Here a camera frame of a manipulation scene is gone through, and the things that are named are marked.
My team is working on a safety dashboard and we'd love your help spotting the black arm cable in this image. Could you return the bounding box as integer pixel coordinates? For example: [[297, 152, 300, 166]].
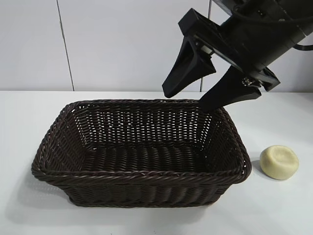
[[292, 43, 313, 53]]

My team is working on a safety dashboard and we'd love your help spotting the dark brown woven basket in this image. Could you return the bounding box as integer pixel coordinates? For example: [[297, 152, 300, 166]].
[[31, 98, 252, 209]]

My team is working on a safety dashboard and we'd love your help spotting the pale yellow round pastry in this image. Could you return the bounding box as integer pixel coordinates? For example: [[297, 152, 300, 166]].
[[259, 145, 300, 181]]

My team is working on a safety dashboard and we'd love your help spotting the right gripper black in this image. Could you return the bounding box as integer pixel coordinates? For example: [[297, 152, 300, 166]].
[[161, 8, 307, 114]]

